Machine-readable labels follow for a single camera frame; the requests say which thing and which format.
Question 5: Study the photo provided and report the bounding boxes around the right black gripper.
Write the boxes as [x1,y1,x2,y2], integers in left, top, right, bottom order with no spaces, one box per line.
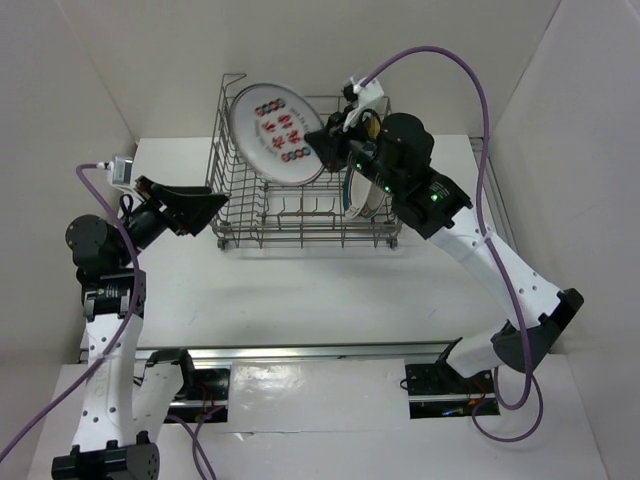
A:
[304,104,401,195]

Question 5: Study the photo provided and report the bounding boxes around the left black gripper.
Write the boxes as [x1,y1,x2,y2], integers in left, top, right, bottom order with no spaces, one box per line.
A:
[116,175,227,266]

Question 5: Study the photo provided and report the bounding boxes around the yellow patterned small plate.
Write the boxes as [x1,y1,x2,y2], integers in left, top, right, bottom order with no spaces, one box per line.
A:
[365,113,380,139]

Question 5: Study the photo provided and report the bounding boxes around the white plate red green rim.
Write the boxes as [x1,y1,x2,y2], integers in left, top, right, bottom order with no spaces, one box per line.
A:
[343,169,372,219]

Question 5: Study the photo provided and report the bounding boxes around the dark green rimmed plate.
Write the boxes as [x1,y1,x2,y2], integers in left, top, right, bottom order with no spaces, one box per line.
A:
[360,185,388,219]

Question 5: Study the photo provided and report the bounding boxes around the small white plate red characters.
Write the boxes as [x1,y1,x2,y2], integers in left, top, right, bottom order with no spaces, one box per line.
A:
[228,82,323,187]

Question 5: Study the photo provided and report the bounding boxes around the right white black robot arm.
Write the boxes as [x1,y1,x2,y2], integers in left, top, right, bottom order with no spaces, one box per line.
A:
[304,113,584,392]

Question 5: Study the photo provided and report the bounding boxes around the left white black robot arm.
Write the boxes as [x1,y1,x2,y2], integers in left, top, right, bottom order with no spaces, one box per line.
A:
[51,177,229,479]

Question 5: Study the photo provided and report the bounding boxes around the white cover panel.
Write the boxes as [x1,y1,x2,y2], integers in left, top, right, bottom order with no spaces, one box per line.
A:
[227,359,410,433]

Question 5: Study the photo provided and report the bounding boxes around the grey wire dish rack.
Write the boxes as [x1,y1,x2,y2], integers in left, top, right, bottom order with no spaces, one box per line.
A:
[206,73,401,250]

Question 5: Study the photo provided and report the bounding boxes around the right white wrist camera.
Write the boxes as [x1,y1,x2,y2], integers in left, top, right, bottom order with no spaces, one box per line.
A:
[342,76,384,132]

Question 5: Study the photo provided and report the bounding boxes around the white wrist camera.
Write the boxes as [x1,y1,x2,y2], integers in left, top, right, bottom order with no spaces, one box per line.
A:
[101,155,133,190]
[342,76,384,132]

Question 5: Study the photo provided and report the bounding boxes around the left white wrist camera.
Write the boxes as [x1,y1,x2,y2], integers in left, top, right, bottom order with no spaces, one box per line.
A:
[101,155,133,190]

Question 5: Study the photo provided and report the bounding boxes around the aluminium rail right side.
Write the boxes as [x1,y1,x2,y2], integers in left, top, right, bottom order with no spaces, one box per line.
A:
[469,135,506,201]

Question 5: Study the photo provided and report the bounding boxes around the aluminium mounting rail front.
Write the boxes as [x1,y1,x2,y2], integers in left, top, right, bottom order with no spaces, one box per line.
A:
[79,337,461,366]

